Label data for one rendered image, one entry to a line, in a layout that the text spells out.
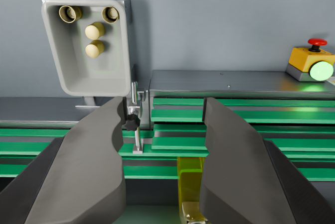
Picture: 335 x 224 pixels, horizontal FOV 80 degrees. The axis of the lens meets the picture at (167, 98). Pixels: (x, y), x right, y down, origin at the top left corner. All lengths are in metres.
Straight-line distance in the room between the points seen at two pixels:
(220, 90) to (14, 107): 0.56
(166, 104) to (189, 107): 0.05
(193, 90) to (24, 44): 0.47
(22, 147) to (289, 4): 0.71
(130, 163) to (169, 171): 0.10
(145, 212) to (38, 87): 0.47
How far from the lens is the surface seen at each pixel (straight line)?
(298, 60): 0.62
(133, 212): 0.57
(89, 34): 0.52
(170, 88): 0.47
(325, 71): 0.59
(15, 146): 0.58
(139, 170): 0.53
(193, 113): 0.42
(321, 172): 0.65
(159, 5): 0.54
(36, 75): 0.70
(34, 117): 0.63
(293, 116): 0.48
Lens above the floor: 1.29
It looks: 61 degrees down
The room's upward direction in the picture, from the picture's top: 180 degrees counter-clockwise
